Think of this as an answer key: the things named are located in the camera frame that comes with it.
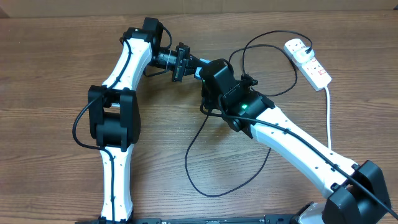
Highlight Samsung Galaxy smartphone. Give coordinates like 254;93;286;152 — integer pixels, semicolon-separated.
194;58;211;80

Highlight black USB charging cable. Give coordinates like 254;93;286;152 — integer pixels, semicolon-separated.
184;30;313;198

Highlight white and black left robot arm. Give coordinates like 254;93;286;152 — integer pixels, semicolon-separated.
87;17;207;223

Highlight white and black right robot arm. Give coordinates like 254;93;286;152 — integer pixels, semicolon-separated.
198;58;397;223

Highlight white charger plug adapter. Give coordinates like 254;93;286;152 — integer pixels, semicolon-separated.
293;47;315;64

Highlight white power extension strip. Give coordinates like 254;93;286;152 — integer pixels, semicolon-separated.
284;39;331;91

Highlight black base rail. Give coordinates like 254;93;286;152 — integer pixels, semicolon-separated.
76;214;299;224

